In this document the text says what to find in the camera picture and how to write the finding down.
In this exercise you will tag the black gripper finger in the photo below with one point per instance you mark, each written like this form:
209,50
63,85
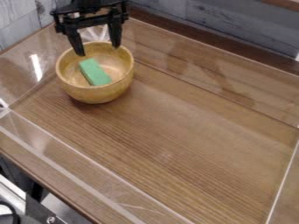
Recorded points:
115,29
75,40

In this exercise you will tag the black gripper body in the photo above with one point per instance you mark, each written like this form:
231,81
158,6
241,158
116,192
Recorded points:
86,13

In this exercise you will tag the green rectangular block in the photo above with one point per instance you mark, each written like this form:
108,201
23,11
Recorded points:
94,73

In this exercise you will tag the brown wooden bowl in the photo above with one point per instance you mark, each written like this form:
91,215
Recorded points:
116,62

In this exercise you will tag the clear acrylic barrier tray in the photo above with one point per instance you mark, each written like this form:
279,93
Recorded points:
197,147

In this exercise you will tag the black metal bracket with bolt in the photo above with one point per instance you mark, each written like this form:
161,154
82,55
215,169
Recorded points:
40,213

